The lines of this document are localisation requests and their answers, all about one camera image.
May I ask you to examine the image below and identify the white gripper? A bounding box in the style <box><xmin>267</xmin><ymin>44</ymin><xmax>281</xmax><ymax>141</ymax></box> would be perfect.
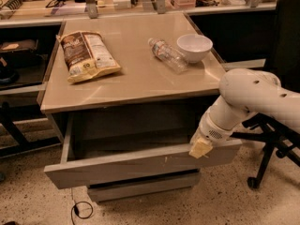
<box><xmin>189</xmin><ymin>112</ymin><xmax>233</xmax><ymax>158</ymax></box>

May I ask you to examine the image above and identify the grey top drawer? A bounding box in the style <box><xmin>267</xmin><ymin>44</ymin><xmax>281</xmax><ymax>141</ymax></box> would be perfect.
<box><xmin>45</xmin><ymin>112</ymin><xmax>242</xmax><ymax>189</ymax></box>

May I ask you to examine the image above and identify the grey drawer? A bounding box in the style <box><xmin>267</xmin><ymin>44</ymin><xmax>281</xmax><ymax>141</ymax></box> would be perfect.
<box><xmin>45</xmin><ymin>112</ymin><xmax>242</xmax><ymax>189</ymax></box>
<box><xmin>87</xmin><ymin>170</ymin><xmax>200</xmax><ymax>203</ymax></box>

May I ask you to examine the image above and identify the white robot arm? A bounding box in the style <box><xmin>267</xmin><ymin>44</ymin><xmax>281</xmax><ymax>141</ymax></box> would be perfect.
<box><xmin>189</xmin><ymin>68</ymin><xmax>300</xmax><ymax>158</ymax></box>

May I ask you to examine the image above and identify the beige top drawer cabinet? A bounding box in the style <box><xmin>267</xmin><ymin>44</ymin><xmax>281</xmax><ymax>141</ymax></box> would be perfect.
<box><xmin>36</xmin><ymin>12</ymin><xmax>228</xmax><ymax>203</ymax></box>

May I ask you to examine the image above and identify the grey bottom drawer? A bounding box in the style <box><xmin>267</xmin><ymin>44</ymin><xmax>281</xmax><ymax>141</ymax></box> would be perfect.
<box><xmin>87</xmin><ymin>170</ymin><xmax>200</xmax><ymax>203</ymax></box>

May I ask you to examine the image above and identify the black office chair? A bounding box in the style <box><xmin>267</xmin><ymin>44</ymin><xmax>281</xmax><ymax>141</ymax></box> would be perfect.
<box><xmin>233</xmin><ymin>0</ymin><xmax>300</xmax><ymax>188</ymax></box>

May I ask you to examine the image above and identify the white bowl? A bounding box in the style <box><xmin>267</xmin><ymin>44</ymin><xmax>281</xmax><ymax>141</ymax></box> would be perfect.
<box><xmin>177</xmin><ymin>34</ymin><xmax>213</xmax><ymax>64</ymax></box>

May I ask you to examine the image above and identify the clear plastic water bottle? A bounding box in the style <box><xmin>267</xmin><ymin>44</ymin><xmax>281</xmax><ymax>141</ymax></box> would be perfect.
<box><xmin>148</xmin><ymin>37</ymin><xmax>188</xmax><ymax>74</ymax></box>

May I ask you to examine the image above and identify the brown chip bag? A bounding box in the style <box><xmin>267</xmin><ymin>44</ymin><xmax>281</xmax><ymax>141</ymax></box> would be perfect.
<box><xmin>57</xmin><ymin>31</ymin><xmax>121</xmax><ymax>83</ymax></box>

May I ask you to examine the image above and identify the long background workbench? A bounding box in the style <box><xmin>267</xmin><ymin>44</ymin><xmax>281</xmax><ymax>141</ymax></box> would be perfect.
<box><xmin>0</xmin><ymin>0</ymin><xmax>277</xmax><ymax>28</ymax></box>

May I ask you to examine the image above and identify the black coiled spring tool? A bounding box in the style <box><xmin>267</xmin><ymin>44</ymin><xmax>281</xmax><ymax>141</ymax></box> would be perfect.
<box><xmin>0</xmin><ymin>0</ymin><xmax>23</xmax><ymax>20</ymax></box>

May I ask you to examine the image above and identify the black floor cable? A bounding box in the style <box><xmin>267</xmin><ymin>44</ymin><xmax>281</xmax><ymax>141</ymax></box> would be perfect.
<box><xmin>68</xmin><ymin>187</ymin><xmax>95</xmax><ymax>225</ymax></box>

